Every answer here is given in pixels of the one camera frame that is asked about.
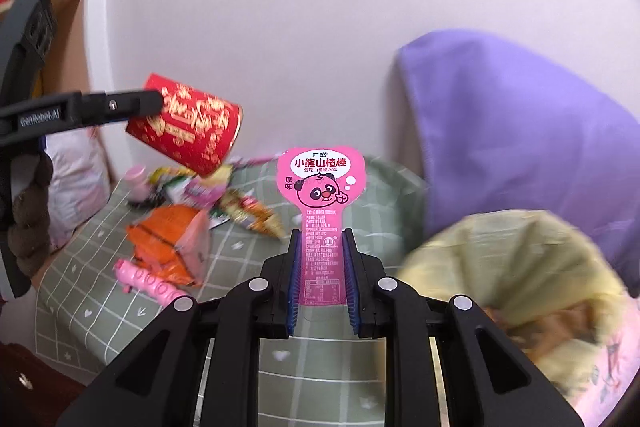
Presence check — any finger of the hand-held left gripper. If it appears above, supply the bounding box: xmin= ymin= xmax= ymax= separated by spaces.
xmin=0 ymin=89 xmax=164 ymax=145

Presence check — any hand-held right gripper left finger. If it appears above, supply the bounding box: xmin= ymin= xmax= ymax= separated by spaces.
xmin=55 ymin=229 xmax=303 ymax=427

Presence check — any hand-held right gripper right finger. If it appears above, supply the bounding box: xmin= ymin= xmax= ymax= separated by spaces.
xmin=342 ymin=227 xmax=586 ymax=427

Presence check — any red paper cup gold print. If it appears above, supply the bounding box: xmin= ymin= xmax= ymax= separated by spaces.
xmin=125 ymin=73 xmax=244 ymax=178

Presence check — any pink hawthorn stick packet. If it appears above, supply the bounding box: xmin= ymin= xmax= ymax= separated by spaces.
xmin=276 ymin=146 xmax=370 ymax=308

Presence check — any yellow plastic bag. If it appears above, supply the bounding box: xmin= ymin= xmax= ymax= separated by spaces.
xmin=400 ymin=209 xmax=628 ymax=398

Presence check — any green checkered bed sheet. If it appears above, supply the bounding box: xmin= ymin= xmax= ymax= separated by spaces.
xmin=35 ymin=154 xmax=431 ymax=427

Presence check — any gold red snack packet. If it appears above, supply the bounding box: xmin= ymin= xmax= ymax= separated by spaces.
xmin=210 ymin=189 xmax=283 ymax=238

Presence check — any white plastic bag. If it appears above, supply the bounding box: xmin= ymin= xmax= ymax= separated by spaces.
xmin=45 ymin=127 xmax=113 ymax=253

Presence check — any small pink bottle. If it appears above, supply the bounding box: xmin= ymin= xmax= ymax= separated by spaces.
xmin=125 ymin=165 xmax=151 ymax=202

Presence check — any orange snack packet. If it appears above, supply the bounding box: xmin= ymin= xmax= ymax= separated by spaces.
xmin=125 ymin=204 xmax=211 ymax=288

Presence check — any pink sausage pack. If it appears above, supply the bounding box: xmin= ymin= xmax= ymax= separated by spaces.
xmin=114 ymin=258 xmax=183 ymax=308

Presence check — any purple pillow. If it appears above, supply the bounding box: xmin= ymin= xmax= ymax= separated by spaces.
xmin=395 ymin=29 xmax=640 ymax=298

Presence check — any pink floral quilt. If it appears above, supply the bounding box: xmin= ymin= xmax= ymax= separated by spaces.
xmin=565 ymin=317 xmax=640 ymax=427

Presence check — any dark red garment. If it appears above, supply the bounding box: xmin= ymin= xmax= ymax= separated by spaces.
xmin=0 ymin=342 xmax=86 ymax=427

